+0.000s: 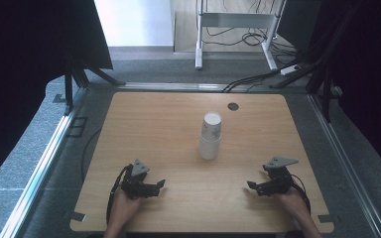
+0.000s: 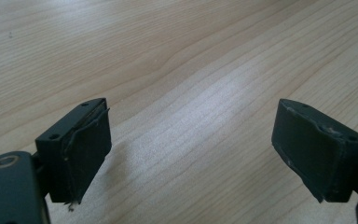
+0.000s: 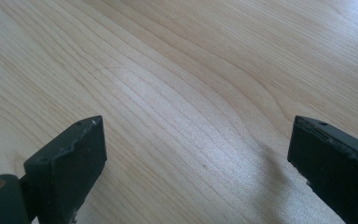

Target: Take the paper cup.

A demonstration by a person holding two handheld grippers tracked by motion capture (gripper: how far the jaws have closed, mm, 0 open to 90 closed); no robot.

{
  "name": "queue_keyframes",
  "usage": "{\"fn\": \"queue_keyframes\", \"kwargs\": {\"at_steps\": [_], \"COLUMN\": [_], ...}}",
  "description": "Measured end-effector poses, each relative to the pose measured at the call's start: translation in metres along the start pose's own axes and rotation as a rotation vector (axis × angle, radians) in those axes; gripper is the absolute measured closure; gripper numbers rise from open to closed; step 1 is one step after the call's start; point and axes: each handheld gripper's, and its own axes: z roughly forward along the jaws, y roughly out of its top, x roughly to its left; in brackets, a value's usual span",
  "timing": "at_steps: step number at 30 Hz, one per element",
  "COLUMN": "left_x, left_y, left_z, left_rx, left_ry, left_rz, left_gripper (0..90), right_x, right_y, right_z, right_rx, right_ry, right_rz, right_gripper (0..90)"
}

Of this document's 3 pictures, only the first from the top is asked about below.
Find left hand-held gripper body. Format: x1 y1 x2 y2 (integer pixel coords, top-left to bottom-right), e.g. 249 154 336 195
120 159 151 200

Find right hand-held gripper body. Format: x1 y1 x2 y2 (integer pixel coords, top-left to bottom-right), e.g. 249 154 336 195
263 156 300 196

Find white paper cup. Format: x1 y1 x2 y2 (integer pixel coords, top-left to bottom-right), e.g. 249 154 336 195
197 136 222 162
200 111 223 141

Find person's right hand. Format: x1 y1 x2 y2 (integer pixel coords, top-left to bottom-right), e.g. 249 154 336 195
272 188 308 220

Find person's left hand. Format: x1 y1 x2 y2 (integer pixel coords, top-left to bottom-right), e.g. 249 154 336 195
109 186 144 229

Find black tripod stand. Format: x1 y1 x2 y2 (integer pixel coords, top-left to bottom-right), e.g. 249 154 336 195
63 54 127 117
269 0 360 124

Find white power strip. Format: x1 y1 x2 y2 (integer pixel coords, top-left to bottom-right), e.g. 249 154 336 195
279 64 302 76

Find black curtain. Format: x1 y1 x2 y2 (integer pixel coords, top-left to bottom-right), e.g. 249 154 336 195
0 0 114 194
309 0 381 184

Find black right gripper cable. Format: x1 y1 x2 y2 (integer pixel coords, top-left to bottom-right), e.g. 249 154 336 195
289 174 313 216

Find thin black curved cable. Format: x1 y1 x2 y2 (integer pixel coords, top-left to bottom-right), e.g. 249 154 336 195
80 127 103 181

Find aluminium floor rail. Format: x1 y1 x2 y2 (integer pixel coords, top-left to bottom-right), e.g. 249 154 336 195
117 81 230 93
0 107 77 238
307 93 381 238

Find black cable bundle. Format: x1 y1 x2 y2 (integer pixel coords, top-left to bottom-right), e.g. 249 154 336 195
221 58 302 93

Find black looped floor cable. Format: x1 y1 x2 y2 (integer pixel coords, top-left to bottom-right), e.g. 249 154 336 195
200 27 272 48

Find white metal desk frame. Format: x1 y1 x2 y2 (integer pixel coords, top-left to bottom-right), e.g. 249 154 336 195
194 0 288 71

